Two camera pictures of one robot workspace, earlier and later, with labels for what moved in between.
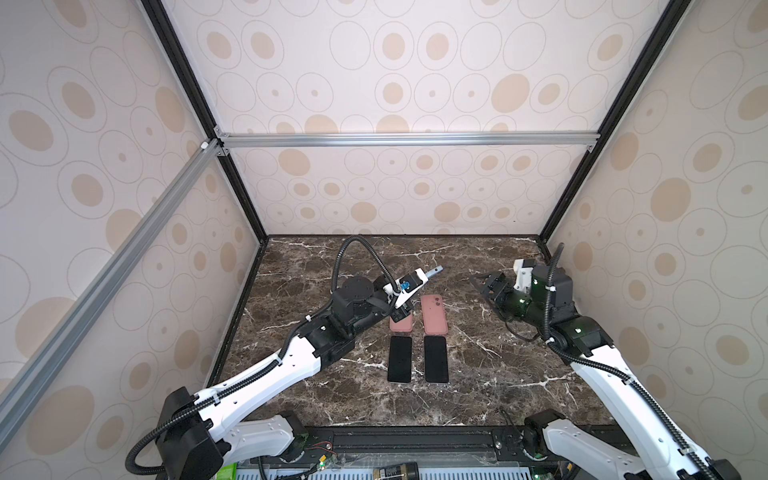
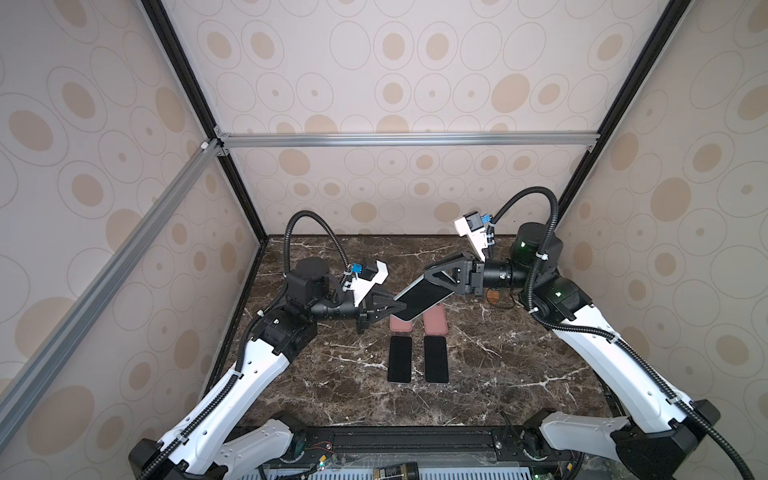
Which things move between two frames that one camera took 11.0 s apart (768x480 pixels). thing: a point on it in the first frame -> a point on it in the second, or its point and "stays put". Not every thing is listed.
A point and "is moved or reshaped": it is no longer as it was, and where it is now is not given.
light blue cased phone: [434, 271] is moved or reshaped
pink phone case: [404, 325] stays put
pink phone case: [434, 317] stays put
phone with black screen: [436, 361] stays put
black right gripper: [499, 298] -> [467, 273]
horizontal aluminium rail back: [404, 140] stays put
